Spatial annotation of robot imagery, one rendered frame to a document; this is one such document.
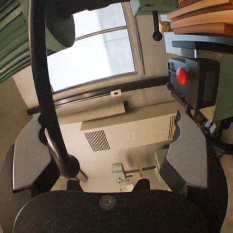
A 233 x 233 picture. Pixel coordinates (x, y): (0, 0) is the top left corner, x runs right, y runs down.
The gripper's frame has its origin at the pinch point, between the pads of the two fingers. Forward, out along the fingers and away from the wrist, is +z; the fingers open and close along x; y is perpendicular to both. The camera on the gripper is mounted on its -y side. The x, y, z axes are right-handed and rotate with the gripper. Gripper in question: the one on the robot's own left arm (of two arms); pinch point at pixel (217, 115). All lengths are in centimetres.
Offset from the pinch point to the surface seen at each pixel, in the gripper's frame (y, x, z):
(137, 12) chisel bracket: -46.1, 8.9, 13.9
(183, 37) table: -29.3, -4.2, 17.9
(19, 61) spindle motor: -64, 13, 1
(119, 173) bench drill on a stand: 22, -84, -177
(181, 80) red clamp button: -36.3, 14.5, 5.1
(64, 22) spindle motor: -58, 10, 8
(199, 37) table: -29.2, 4.1, 17.7
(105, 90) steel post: -41, -114, -48
